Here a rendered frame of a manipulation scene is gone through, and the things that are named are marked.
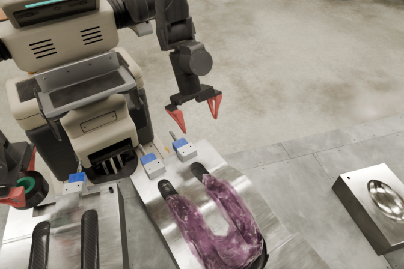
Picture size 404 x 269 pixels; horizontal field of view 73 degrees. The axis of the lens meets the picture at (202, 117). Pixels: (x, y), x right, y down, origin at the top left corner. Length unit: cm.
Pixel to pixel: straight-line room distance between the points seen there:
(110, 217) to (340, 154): 73
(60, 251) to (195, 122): 154
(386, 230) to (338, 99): 182
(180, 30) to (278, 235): 53
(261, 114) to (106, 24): 161
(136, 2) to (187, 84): 23
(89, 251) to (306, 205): 58
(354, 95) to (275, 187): 190
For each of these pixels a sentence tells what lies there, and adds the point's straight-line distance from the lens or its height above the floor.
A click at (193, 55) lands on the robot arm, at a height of 121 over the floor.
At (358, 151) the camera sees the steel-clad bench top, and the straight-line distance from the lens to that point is 106.
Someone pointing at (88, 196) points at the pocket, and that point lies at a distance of 82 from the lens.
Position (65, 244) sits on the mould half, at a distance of 75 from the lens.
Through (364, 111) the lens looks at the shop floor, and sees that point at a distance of 255.
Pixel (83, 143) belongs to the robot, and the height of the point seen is 80.
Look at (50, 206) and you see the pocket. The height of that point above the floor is 86.
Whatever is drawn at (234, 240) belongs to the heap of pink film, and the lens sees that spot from 68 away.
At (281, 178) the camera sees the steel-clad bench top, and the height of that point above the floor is 80.
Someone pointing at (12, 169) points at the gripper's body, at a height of 109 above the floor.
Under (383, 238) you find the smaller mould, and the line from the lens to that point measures 84.
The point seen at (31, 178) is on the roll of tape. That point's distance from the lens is 73.
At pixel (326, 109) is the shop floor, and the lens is 243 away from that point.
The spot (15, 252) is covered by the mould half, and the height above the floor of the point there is 89.
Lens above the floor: 153
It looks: 46 degrees down
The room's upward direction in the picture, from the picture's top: straight up
